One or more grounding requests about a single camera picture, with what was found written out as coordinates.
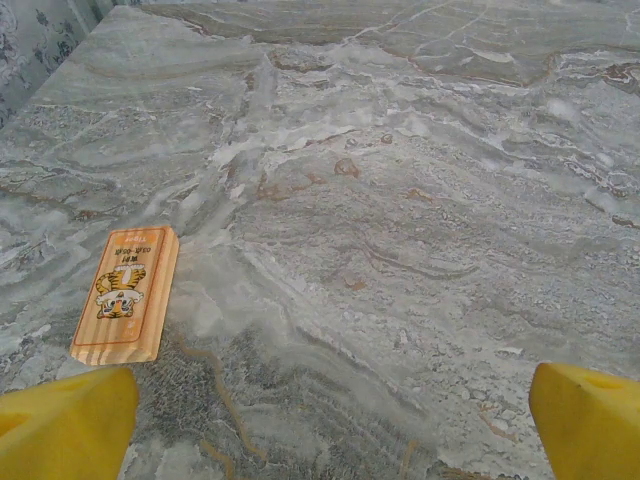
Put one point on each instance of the wooden tiger print block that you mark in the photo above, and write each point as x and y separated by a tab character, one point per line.
125	300

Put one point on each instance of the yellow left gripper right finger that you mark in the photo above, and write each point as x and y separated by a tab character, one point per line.
590	430

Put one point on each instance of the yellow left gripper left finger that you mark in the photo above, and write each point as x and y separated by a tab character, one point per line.
65	430

